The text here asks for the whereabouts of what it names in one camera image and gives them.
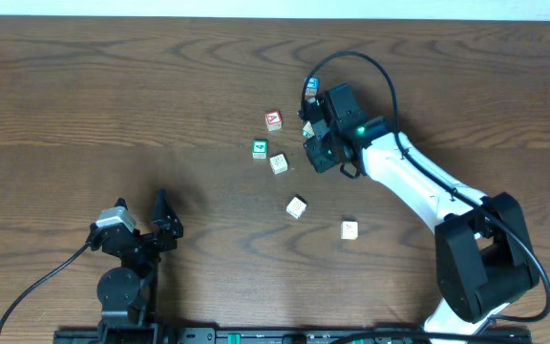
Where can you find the red letter A block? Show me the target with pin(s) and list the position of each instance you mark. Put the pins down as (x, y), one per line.
(273, 120)

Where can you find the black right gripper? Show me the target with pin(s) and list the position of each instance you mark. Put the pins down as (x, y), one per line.
(313, 147)

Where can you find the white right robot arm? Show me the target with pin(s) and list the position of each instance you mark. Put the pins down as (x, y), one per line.
(484, 257)

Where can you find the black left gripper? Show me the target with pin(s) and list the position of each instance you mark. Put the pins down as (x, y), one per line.
(143, 239)

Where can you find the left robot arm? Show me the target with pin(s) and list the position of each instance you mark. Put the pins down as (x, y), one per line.
(128, 293)

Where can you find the plain engraved wooden block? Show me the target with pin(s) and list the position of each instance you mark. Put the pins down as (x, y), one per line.
(296, 207)

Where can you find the plain block blue side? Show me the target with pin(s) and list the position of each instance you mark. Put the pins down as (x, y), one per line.
(278, 163)

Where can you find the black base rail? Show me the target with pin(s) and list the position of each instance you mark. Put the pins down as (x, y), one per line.
(315, 336)

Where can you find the green 4 number block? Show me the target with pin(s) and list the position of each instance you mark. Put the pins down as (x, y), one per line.
(259, 149)

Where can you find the teal side wooden block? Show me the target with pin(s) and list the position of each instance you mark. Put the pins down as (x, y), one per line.
(308, 131)

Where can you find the blue top wooden block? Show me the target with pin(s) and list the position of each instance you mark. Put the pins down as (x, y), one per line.
(312, 86)

